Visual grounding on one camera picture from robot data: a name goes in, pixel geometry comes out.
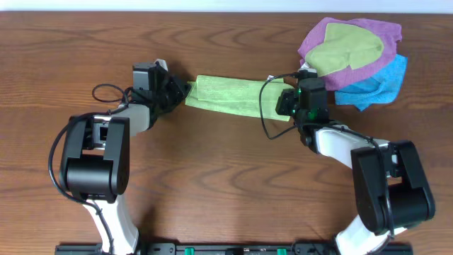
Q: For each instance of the blue cloth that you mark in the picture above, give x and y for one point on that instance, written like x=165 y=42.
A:
x=381 y=88

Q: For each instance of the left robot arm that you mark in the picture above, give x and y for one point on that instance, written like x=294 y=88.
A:
x=95 y=164

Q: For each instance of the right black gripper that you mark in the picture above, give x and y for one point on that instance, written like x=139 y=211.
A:
x=286 y=97

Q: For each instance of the green cloth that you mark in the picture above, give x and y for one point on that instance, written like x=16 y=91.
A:
x=344 y=46
x=237 y=96

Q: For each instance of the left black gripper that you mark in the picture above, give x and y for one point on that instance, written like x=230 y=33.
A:
x=171 y=92

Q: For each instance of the green cloth on pile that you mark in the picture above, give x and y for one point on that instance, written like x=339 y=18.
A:
x=344 y=46

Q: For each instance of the purple cloth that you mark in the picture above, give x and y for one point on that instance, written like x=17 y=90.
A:
x=389 y=33

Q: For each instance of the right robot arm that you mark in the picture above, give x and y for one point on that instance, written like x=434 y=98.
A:
x=392 y=193

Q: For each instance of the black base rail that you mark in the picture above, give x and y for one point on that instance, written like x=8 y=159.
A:
x=302 y=248

